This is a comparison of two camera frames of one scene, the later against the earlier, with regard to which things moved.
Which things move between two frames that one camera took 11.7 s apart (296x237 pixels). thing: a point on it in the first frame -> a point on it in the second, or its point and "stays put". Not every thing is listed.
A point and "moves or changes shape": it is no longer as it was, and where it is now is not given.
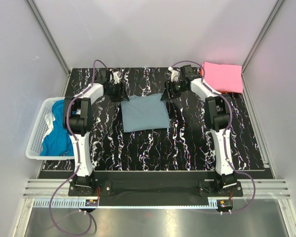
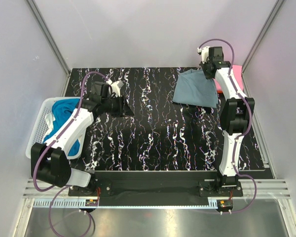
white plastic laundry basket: [40, 131] stays put
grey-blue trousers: [146, 112] moves or changes shape
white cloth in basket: [50, 118] stays put
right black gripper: [169, 89] -> [207, 71]
